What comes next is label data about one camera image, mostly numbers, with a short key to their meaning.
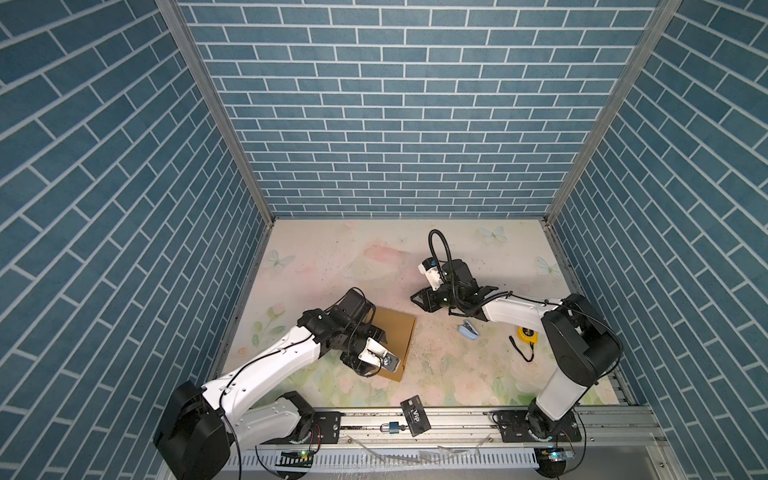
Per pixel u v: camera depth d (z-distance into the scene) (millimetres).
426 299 806
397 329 917
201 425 380
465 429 755
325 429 738
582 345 470
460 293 722
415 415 764
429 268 825
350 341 576
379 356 637
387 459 706
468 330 889
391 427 737
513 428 736
